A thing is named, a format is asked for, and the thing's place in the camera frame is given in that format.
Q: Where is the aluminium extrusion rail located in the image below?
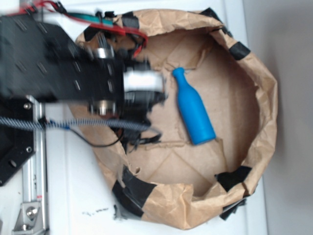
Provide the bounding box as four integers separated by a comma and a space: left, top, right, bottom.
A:
21, 95, 49, 235

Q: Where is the metal corner bracket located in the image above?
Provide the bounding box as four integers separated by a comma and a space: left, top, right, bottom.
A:
12, 201, 48, 235

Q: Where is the white tray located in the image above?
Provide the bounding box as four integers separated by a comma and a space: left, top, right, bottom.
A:
46, 0, 268, 235

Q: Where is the blue plastic bottle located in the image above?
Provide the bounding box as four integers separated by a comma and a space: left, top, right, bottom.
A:
172, 68, 216, 145

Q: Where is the brown paper bag bin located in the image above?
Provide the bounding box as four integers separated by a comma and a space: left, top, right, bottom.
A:
81, 9, 278, 230

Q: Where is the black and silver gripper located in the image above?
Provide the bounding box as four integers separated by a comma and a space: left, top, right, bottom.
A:
117, 48, 167, 115

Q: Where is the braided black white cable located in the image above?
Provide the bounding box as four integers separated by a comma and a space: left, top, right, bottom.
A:
0, 116, 151, 132

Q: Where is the thin black cable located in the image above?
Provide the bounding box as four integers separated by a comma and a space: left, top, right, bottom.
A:
69, 127, 162, 148

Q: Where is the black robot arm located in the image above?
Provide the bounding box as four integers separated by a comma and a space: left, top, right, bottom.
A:
0, 15, 166, 116

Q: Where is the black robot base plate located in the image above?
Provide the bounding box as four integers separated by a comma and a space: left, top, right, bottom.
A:
0, 98, 34, 186

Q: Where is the red and green wire bundle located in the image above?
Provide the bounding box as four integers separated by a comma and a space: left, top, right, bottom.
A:
18, 0, 149, 56

